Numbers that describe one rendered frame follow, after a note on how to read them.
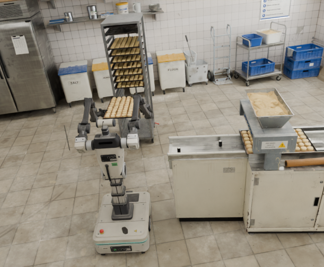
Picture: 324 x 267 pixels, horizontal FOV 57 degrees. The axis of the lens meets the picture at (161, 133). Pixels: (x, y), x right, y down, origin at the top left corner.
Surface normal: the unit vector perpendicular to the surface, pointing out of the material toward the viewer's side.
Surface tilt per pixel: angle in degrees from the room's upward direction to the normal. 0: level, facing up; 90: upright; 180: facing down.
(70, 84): 92
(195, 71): 95
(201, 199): 90
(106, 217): 0
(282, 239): 0
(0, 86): 90
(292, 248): 0
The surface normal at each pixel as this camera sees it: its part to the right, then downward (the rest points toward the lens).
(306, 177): -0.06, 0.52
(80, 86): 0.20, 0.50
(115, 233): -0.08, -0.86
